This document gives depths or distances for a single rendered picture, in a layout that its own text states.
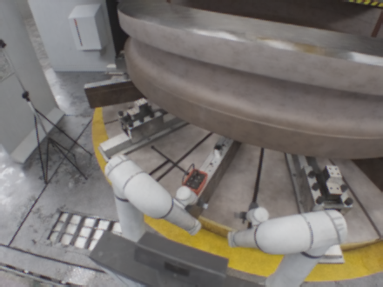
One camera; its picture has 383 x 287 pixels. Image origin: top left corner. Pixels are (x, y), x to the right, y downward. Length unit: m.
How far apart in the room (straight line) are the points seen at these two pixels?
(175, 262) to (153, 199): 0.46
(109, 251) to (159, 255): 0.14
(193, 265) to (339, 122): 1.87
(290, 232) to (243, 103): 1.36
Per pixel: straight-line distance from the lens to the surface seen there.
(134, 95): 3.55
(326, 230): 0.77
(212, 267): 0.31
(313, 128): 1.93
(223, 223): 2.08
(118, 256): 0.43
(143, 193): 0.74
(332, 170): 2.10
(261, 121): 1.82
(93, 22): 4.94
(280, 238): 0.72
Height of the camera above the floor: 2.17
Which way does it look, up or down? 44 degrees down
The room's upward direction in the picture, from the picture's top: straight up
